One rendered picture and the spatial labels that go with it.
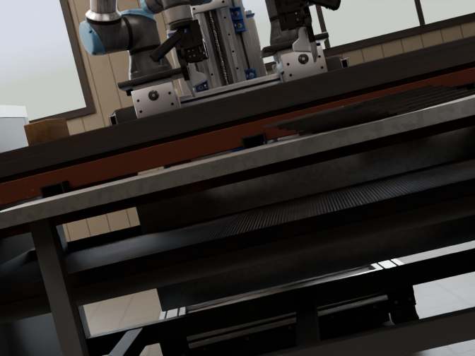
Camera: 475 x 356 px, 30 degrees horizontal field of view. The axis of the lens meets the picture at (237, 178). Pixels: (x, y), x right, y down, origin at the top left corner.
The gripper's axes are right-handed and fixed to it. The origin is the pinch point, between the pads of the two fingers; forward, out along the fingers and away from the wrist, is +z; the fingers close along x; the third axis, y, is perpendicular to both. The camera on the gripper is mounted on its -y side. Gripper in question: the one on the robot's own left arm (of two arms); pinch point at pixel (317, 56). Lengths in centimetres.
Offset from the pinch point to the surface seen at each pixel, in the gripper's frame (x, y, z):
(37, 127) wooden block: 31, 66, 2
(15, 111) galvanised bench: -63, 99, -10
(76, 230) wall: -365, 172, 53
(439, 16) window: -390, -102, -30
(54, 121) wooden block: 28, 62, 2
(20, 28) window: -362, 174, -88
